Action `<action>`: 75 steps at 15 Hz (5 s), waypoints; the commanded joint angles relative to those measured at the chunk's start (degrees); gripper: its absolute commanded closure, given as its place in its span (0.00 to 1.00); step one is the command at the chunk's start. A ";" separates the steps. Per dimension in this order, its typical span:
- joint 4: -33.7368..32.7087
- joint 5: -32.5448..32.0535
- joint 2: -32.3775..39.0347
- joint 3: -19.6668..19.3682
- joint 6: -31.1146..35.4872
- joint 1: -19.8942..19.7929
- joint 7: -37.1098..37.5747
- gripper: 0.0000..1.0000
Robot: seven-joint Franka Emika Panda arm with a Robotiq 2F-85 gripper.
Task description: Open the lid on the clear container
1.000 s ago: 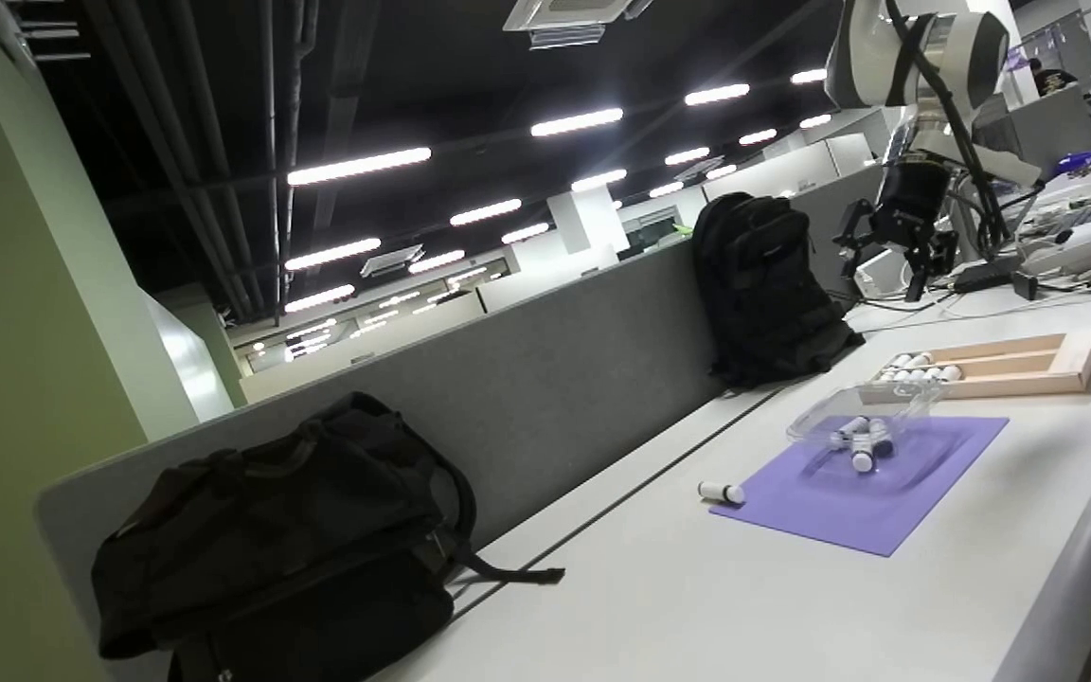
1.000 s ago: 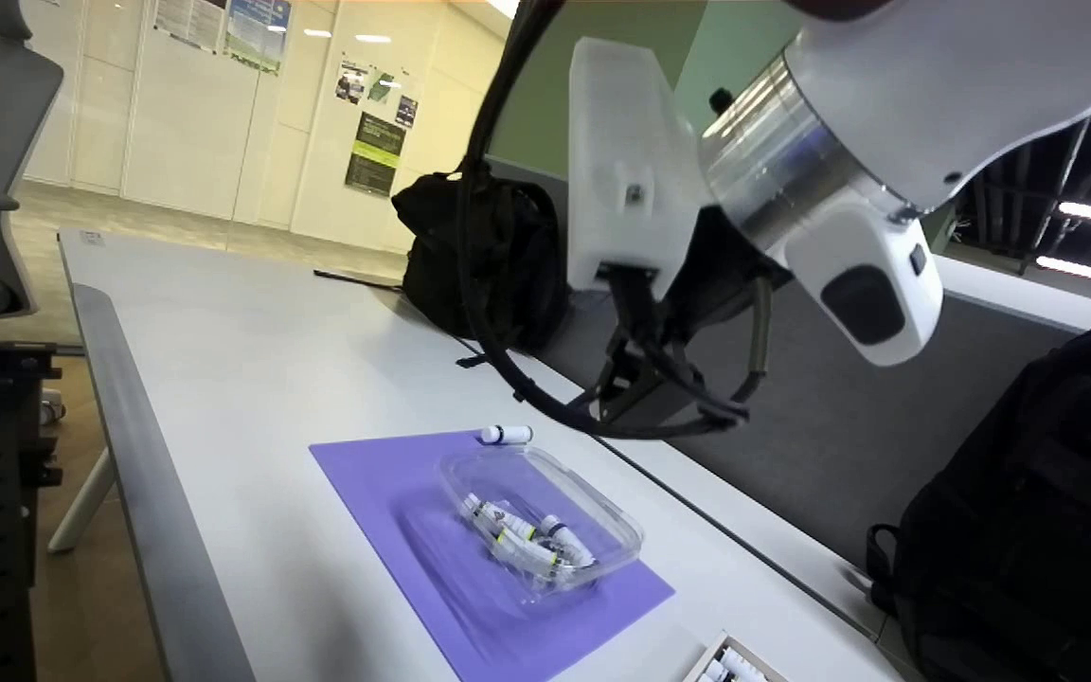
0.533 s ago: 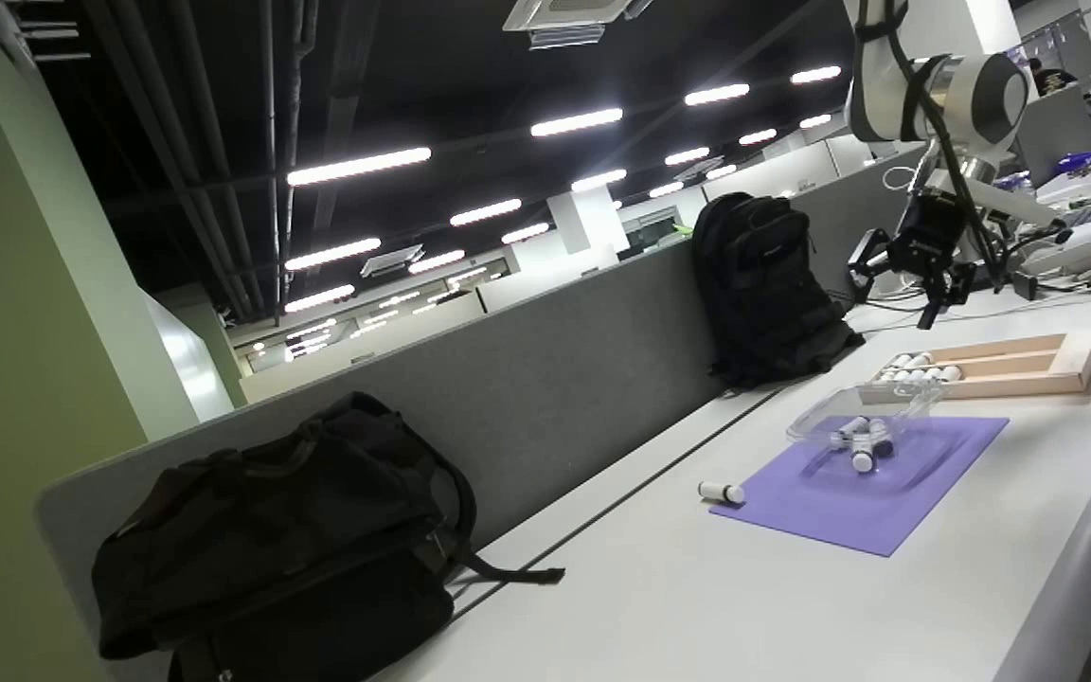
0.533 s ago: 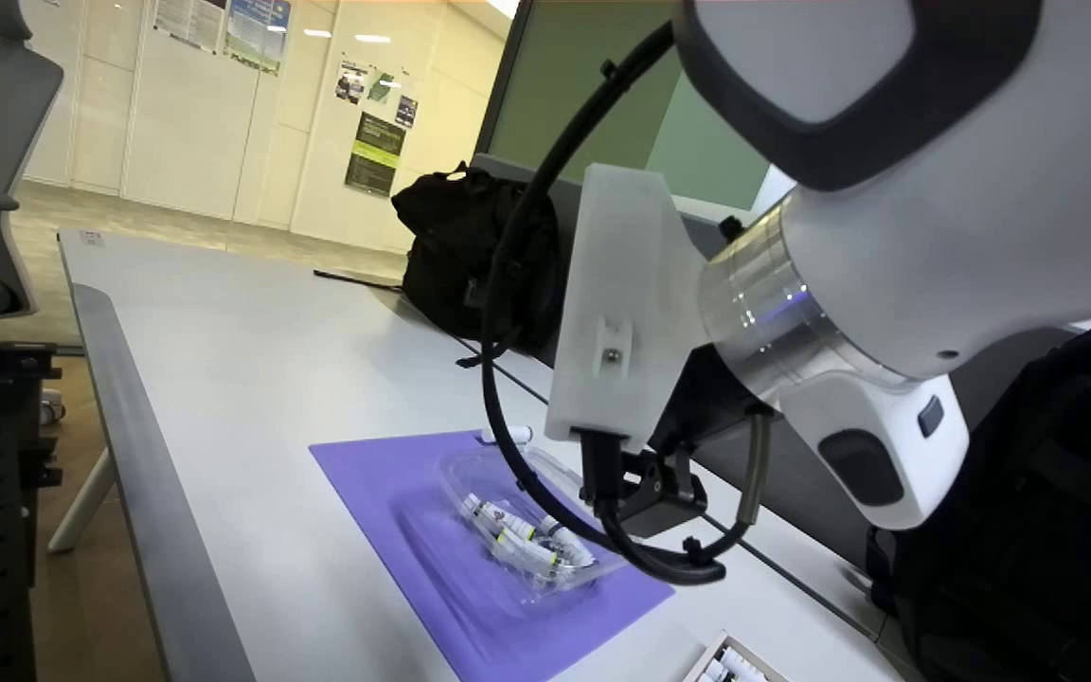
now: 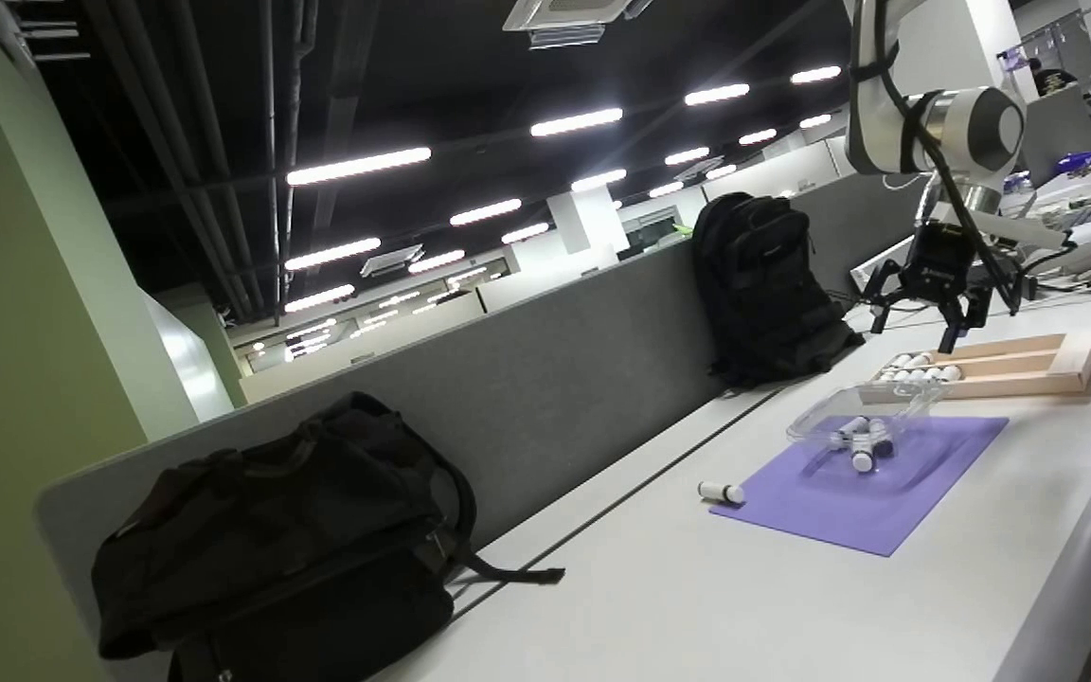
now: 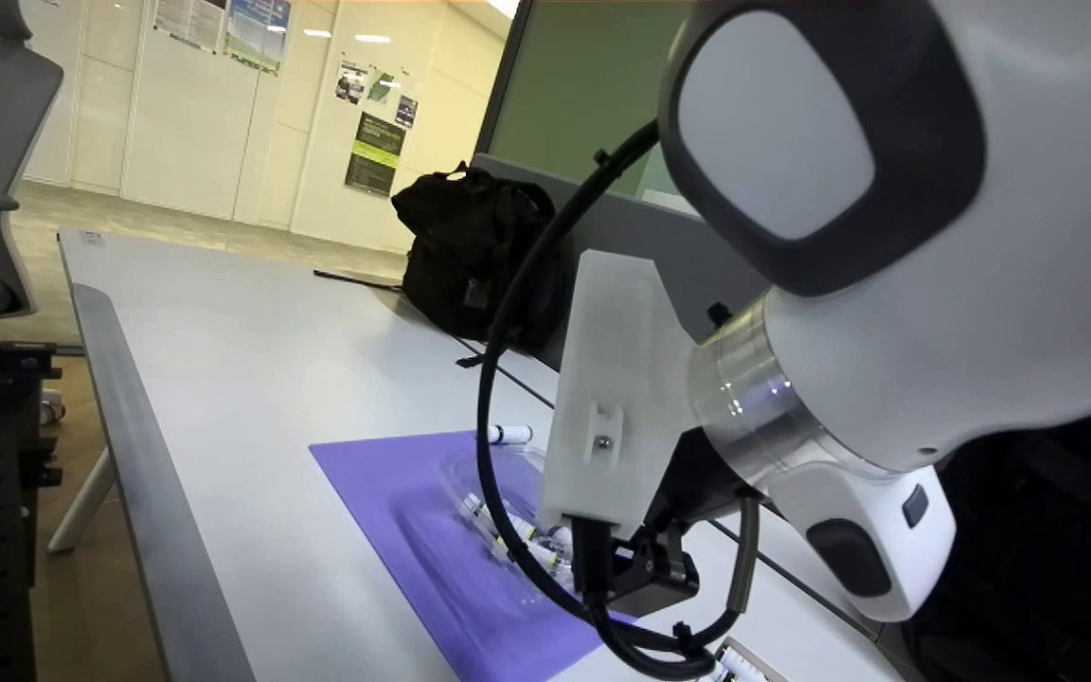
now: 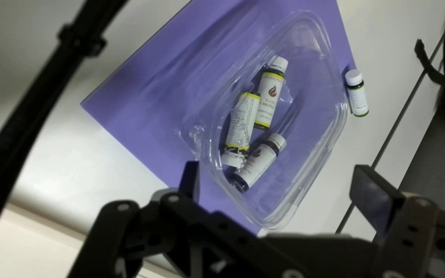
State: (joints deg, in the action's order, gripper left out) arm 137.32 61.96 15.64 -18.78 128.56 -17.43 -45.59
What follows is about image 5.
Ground black duffel bag with strap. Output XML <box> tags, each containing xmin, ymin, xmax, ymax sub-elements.
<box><xmin>87</xmin><ymin>385</ymin><xmax>567</xmax><ymax>682</ymax></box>

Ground green pillar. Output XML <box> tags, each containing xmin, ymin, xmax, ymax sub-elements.
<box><xmin>0</xmin><ymin>0</ymin><xmax>250</xmax><ymax>682</ymax></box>

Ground wooden tray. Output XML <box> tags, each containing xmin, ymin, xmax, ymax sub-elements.
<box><xmin>879</xmin><ymin>325</ymin><xmax>1091</xmax><ymax>407</ymax></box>

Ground black backpack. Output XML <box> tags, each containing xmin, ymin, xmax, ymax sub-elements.
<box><xmin>691</xmin><ymin>189</ymin><xmax>867</xmax><ymax>390</ymax></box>

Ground grey desk partition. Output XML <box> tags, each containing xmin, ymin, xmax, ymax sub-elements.
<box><xmin>29</xmin><ymin>166</ymin><xmax>939</xmax><ymax>682</ymax></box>

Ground black table seam strip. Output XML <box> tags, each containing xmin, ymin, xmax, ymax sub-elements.
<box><xmin>446</xmin><ymin>378</ymin><xmax>788</xmax><ymax>621</ymax></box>

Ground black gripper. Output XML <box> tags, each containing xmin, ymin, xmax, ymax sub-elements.
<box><xmin>864</xmin><ymin>218</ymin><xmax>982</xmax><ymax>356</ymax></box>

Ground ceiling air conditioner unit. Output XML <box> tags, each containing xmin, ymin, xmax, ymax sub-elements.
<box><xmin>501</xmin><ymin>0</ymin><xmax>660</xmax><ymax>58</ymax></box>

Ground purple mat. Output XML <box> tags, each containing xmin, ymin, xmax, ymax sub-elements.
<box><xmin>708</xmin><ymin>412</ymin><xmax>1013</xmax><ymax>562</ymax></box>

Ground white ceiling light strip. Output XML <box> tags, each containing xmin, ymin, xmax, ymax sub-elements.
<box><xmin>527</xmin><ymin>103</ymin><xmax>628</xmax><ymax>143</ymax></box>
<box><xmin>682</xmin><ymin>79</ymin><xmax>756</xmax><ymax>113</ymax></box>
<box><xmin>280</xmin><ymin>281</ymin><xmax>361</xmax><ymax>318</ymax></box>
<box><xmin>446</xmin><ymin>191</ymin><xmax>527</xmax><ymax>229</ymax></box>
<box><xmin>283</xmin><ymin>143</ymin><xmax>437</xmax><ymax>191</ymax></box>
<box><xmin>788</xmin><ymin>60</ymin><xmax>850</xmax><ymax>89</ymax></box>
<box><xmin>280</xmin><ymin>229</ymin><xmax>385</xmax><ymax>277</ymax></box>

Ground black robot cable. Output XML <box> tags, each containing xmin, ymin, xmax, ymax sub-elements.
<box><xmin>845</xmin><ymin>0</ymin><xmax>1030</xmax><ymax>318</ymax></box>

